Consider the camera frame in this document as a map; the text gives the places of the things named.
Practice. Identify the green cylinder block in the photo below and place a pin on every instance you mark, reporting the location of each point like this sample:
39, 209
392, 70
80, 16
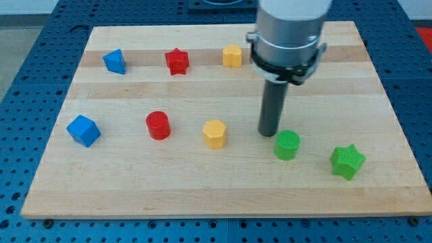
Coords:
286, 145

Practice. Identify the blue cube block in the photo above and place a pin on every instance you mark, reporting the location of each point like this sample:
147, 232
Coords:
83, 130

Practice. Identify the wooden board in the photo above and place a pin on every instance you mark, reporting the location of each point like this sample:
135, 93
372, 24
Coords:
125, 174

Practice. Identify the red star block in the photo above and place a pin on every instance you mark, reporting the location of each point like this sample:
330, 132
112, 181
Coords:
177, 61

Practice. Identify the blue triangle block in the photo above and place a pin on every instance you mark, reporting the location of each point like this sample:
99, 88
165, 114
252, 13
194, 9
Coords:
114, 62

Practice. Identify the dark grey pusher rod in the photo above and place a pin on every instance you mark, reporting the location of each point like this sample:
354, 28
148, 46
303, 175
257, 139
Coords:
272, 104

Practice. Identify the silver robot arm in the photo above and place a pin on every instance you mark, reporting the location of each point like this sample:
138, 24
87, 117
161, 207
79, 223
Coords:
285, 42

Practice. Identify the yellow heart block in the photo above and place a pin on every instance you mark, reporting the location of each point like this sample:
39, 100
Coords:
232, 56

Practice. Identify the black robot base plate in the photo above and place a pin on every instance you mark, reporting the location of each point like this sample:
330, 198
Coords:
204, 5

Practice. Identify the yellow hexagon block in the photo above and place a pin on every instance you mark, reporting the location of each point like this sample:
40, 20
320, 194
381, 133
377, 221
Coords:
214, 134

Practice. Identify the red cylinder block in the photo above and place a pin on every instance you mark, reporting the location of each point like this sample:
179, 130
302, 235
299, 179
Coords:
158, 125

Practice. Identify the green star block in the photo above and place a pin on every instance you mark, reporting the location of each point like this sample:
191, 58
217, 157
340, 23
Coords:
346, 161

